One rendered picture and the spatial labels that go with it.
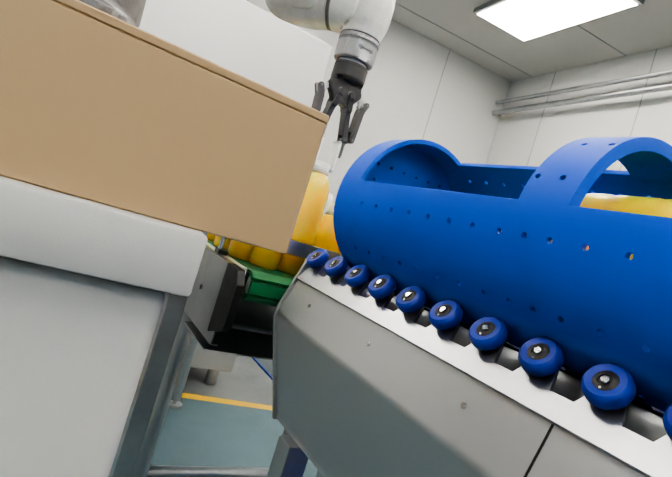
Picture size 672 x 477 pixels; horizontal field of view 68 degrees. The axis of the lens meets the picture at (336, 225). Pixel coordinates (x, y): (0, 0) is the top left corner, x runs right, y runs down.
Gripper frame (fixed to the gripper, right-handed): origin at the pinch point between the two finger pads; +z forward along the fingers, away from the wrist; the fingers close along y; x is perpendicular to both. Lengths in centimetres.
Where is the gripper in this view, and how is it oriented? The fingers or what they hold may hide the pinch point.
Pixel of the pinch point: (324, 154)
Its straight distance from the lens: 110.2
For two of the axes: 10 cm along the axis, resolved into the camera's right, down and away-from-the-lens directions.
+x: -4.8, -1.4, 8.7
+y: 8.3, 2.6, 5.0
